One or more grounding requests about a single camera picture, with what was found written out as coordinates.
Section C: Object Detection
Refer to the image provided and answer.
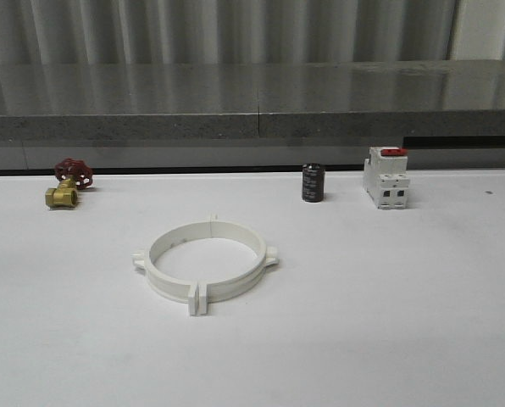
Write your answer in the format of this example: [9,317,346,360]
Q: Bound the white half pipe clamp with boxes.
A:
[189,215,279,315]

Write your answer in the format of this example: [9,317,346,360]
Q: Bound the grey stone countertop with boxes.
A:
[0,59,505,170]

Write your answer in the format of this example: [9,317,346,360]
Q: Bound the white half clamp with tab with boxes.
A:
[132,215,218,315]

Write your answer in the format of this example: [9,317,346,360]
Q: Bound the white circuit breaker red switch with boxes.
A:
[363,147,410,209]

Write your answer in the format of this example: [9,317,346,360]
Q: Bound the black cylindrical capacitor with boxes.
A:
[302,163,325,203]

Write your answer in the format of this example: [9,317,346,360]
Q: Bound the brass valve red handwheel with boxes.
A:
[45,158,93,208]

